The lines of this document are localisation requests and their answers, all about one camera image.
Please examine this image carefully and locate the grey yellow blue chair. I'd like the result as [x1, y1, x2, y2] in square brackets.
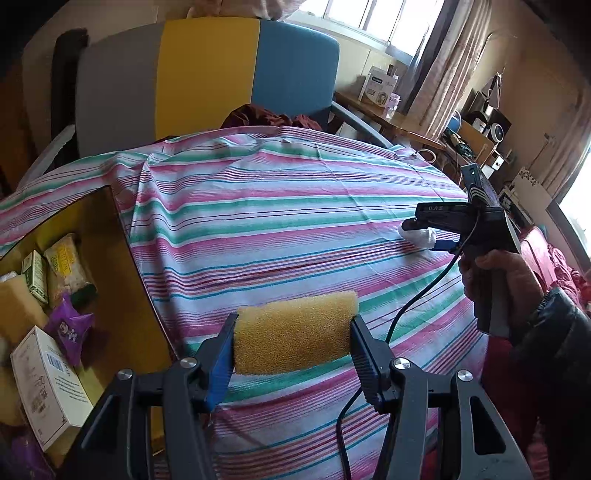
[74, 17, 393, 160]

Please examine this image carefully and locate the window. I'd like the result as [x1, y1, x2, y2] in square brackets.
[286, 0, 446, 61]
[554, 185, 591, 273]

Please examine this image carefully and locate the pink patterned curtain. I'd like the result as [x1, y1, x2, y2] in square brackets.
[187, 0, 303, 21]

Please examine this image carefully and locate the wooden side table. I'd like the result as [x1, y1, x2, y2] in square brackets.
[333, 90, 451, 158]

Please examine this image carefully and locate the small green white box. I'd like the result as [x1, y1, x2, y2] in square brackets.
[21, 250, 49, 306]

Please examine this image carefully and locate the black stereo speaker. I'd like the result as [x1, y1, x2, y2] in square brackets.
[462, 90, 512, 144]

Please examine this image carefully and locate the person's right hand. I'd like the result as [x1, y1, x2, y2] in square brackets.
[458, 249, 546, 344]

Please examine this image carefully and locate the brown cardboard box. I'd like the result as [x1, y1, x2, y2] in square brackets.
[455, 121, 497, 169]

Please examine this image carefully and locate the white foam piece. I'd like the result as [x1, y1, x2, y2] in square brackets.
[16, 124, 77, 190]

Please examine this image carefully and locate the striped pink green tablecloth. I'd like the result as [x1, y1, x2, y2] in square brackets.
[0, 126, 490, 480]

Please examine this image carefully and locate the wooden wardrobe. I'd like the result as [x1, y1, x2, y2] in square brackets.
[0, 55, 51, 195]

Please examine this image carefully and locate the black rolled mat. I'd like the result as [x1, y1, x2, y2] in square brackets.
[50, 28, 89, 139]

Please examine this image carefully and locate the person's right forearm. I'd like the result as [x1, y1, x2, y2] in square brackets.
[508, 286, 591, 480]

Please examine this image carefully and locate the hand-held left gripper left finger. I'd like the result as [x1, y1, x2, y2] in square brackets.
[60, 313, 239, 480]

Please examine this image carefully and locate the large yellow sponge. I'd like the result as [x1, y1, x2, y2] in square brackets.
[232, 290, 360, 376]

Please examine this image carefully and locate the white patterned bag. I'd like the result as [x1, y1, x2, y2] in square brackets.
[510, 166, 555, 217]

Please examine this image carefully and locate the white plastic bag ball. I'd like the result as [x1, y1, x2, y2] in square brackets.
[398, 224, 437, 247]

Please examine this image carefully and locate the red blanket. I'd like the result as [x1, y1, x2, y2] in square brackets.
[482, 225, 591, 480]

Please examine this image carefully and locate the white cardboard box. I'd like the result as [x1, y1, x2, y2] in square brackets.
[10, 325, 93, 453]

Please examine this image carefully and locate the maroon cloth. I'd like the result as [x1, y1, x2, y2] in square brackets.
[221, 104, 324, 132]

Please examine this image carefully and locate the white box with blue label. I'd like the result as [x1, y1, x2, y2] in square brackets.
[358, 65, 400, 108]

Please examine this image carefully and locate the black cable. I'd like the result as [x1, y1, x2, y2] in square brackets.
[336, 217, 481, 480]

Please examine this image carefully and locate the yellow green packet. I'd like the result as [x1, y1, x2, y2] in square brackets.
[44, 233, 98, 308]

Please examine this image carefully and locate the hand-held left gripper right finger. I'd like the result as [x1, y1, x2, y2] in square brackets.
[350, 314, 534, 480]

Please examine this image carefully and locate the gold metal tin box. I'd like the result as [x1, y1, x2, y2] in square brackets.
[0, 185, 176, 480]

